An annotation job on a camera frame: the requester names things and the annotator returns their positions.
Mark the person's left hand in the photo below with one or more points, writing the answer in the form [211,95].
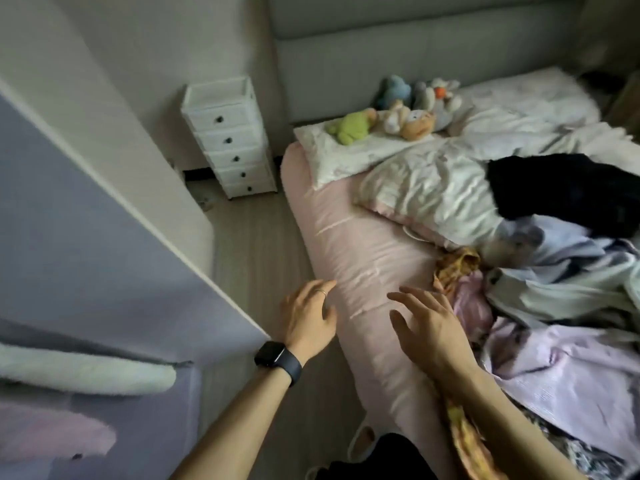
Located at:
[305,324]

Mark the person's right hand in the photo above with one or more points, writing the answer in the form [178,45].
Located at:
[435,334]

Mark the person's right middle finger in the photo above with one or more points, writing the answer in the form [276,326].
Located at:
[420,293]

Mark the person's right thumb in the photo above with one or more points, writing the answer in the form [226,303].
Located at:
[399,327]

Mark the person's left thumb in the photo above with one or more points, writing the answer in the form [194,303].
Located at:
[330,315]

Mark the person's left forearm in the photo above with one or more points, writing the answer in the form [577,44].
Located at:
[235,424]

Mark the person's right forearm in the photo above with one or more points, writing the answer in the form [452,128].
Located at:
[505,429]

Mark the yellow patterned cloth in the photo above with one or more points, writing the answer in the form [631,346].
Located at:
[457,267]

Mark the pink cloth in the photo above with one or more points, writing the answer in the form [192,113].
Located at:
[472,307]

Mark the bed with pink sheet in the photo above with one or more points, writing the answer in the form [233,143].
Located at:
[360,254]

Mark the black smartwatch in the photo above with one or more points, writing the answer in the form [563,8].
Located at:
[280,362]

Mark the white crumpled duvet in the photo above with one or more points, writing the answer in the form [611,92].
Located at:
[440,189]

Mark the person's black clothing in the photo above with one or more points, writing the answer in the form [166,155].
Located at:
[382,459]

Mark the light blue garment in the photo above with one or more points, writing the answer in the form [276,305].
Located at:
[565,274]

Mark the white flat pillow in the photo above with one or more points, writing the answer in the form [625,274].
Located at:
[345,159]

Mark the lilac garment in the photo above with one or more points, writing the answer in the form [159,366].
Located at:
[560,374]

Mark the beige orange plush toy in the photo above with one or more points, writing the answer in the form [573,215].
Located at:
[407,122]

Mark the black garment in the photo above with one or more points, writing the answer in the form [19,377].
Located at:
[565,192]

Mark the green frog plush toy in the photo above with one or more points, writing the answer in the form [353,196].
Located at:
[352,127]

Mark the white plush toy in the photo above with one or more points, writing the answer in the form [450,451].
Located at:
[442,102]

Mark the white drawer cabinet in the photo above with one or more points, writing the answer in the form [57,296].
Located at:
[230,139]

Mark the blue plush toy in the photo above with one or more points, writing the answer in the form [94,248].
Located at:
[393,91]

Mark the grey patterned cloth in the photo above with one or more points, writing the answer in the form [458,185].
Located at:
[575,452]

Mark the white pillow with print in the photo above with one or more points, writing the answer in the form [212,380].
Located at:
[525,97]

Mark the grey upholstered headboard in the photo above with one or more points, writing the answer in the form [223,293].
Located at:
[400,49]

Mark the lavender wardrobe door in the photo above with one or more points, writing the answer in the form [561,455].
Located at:
[90,244]

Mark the white fluffy blanket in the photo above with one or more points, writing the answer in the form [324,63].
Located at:
[85,372]

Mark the pink folded blanket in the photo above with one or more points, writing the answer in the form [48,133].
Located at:
[50,432]

